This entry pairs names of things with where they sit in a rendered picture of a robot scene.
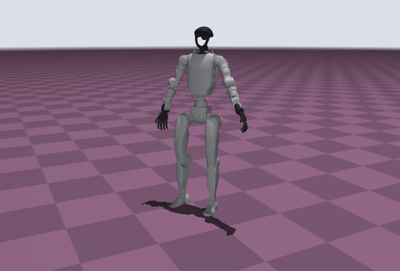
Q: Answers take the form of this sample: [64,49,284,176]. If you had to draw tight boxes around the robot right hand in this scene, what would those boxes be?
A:
[155,104,169,130]

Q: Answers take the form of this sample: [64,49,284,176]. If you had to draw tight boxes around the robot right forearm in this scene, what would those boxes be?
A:
[163,85,176,111]

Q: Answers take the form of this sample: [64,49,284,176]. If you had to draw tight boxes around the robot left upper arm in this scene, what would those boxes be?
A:
[214,56,234,88]

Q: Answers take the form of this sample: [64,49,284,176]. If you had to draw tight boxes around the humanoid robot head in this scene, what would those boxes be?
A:
[194,26,213,54]

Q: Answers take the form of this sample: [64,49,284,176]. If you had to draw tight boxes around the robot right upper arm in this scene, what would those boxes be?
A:
[168,55,188,88]

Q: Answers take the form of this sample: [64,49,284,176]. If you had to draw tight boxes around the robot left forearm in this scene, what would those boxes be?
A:
[227,81,243,111]

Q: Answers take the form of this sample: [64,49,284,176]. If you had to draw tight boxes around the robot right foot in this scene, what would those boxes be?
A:
[169,194,190,208]

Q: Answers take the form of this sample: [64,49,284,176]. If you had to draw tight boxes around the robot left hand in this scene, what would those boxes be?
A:
[234,103,248,132]

